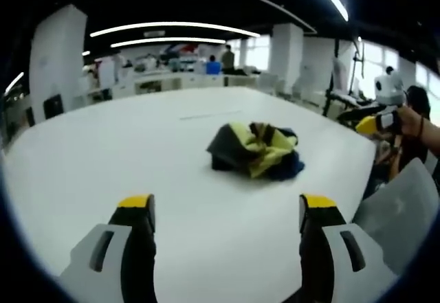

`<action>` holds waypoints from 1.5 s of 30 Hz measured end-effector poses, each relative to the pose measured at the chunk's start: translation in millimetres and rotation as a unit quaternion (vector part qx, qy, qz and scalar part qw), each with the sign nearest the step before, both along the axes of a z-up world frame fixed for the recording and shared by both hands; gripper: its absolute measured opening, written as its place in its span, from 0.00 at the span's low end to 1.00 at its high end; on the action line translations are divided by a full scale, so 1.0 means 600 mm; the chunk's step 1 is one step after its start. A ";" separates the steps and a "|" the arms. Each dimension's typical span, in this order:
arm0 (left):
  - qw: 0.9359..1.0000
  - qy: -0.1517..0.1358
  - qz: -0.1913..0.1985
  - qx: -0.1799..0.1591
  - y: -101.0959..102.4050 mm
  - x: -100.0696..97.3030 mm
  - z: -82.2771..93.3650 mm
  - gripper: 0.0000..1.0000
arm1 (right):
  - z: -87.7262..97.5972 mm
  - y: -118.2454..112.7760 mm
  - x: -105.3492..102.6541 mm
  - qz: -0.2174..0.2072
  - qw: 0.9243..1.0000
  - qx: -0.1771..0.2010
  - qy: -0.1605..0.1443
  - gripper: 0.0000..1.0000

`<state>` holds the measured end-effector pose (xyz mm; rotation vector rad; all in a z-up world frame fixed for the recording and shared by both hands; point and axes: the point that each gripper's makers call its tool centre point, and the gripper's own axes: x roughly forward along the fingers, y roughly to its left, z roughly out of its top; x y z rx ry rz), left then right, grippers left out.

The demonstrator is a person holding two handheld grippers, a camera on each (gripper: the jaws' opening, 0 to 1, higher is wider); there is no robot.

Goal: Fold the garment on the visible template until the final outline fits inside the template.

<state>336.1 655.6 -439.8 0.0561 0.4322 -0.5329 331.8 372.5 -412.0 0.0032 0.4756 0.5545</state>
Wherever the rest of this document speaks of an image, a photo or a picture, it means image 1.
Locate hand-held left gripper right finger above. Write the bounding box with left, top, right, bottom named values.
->
left=298, top=192, right=399, bottom=303

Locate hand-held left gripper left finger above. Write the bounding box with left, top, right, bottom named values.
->
left=58, top=194, right=157, bottom=303

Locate yellow and dark garment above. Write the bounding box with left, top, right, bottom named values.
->
left=206, top=121, right=306, bottom=182

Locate person's right hand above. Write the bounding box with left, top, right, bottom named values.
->
left=395, top=105, right=426, bottom=139

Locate black metal stand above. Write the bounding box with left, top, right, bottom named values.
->
left=322, top=36, right=374, bottom=125

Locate grey chair back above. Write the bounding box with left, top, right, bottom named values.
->
left=353, top=157, right=440, bottom=277

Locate black chair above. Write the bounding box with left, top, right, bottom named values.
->
left=43, top=94, right=65, bottom=120

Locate long white counter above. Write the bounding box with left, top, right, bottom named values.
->
left=132, top=71, right=259, bottom=95

